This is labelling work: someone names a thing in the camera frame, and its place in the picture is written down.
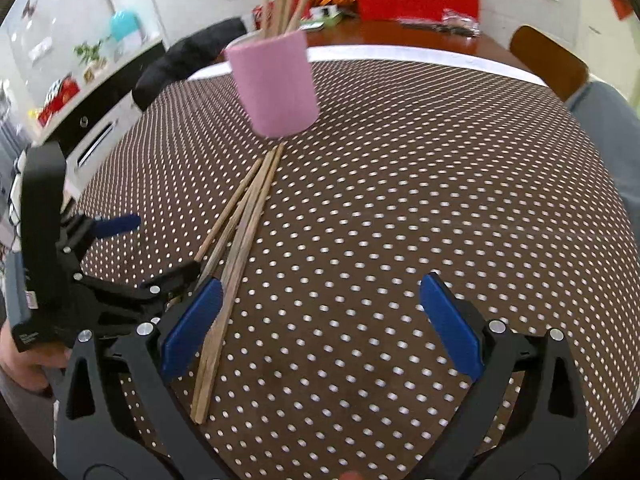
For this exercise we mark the person's left forearm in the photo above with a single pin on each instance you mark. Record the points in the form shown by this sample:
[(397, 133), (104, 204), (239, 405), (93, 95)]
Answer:
[(25, 425)]

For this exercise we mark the black and white cabinet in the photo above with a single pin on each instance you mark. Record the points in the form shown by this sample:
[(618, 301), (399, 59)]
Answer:
[(110, 110)]

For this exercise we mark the green tray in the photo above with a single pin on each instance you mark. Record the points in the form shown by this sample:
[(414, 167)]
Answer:
[(325, 21)]

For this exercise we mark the small green plant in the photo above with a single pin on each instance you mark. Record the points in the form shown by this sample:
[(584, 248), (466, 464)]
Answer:
[(90, 55)]

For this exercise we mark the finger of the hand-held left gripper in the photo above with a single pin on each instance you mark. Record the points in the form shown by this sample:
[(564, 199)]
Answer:
[(172, 279), (120, 224)]

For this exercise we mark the brown wooden table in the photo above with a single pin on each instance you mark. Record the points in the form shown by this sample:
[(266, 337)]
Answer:
[(400, 37)]

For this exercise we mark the person's left hand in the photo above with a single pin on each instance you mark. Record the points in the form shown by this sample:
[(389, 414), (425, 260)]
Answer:
[(25, 365)]

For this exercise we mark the white labelled box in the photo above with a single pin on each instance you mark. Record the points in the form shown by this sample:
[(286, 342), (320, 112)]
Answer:
[(325, 11)]

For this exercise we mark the red box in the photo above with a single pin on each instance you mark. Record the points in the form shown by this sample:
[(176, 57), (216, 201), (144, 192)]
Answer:
[(60, 97)]

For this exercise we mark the brown wooden chair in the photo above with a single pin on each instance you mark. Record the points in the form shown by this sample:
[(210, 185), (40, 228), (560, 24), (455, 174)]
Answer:
[(547, 60)]

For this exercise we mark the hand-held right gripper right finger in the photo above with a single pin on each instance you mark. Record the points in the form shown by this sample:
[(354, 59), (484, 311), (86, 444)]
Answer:
[(450, 325)]

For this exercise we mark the pink cup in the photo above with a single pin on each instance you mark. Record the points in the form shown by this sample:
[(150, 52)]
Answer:
[(275, 85)]

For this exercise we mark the pile of wooden chopsticks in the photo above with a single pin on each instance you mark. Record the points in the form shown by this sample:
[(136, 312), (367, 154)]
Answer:
[(245, 230)]

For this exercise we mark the teal appliance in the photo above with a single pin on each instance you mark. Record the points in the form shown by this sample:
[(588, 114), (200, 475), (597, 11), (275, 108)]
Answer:
[(125, 25)]

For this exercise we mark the black jacket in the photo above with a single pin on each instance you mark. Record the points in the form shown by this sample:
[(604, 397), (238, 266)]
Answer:
[(185, 60)]

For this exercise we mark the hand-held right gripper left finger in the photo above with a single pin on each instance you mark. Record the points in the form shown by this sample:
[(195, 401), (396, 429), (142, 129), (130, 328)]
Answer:
[(192, 330)]

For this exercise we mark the grey garment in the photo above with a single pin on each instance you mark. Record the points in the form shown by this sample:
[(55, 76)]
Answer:
[(610, 160)]

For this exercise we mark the brown polka dot tablecloth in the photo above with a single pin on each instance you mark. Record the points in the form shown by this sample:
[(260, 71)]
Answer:
[(400, 185)]

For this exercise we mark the clear plastic snack packet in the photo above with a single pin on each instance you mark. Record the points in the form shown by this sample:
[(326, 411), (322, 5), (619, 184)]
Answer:
[(450, 22)]

